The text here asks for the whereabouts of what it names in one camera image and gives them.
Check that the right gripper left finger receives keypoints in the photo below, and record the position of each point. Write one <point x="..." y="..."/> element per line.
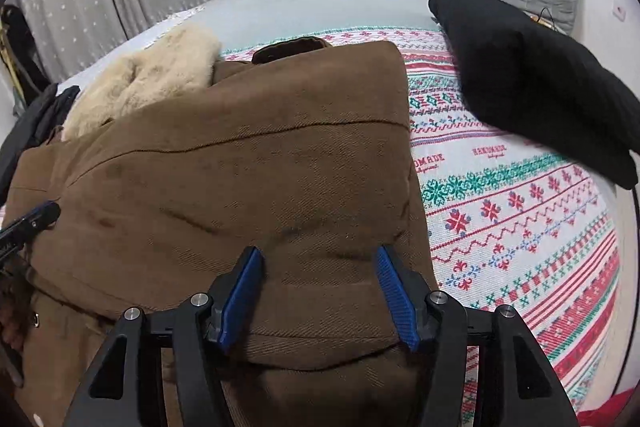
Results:
<point x="123" y="385"/>

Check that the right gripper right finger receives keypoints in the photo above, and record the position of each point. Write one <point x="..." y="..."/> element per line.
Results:
<point x="517" y="385"/>

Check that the brown coat with fur collar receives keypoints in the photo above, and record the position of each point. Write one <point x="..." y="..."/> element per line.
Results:
<point x="306" y="158"/>

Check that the hanging dark clothes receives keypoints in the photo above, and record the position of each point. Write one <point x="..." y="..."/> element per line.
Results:
<point x="19" y="55"/>

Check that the folded dark garment on bed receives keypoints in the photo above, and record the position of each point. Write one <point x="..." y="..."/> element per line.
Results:
<point x="33" y="128"/>

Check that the patterned knit bedspread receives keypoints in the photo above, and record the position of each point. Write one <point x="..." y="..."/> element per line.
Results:
<point x="509" y="222"/>

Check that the red plastic stool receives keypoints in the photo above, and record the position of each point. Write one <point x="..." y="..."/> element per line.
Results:
<point x="620" y="410"/>

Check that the black sweater on bed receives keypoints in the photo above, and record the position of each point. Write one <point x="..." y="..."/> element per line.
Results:
<point x="526" y="79"/>

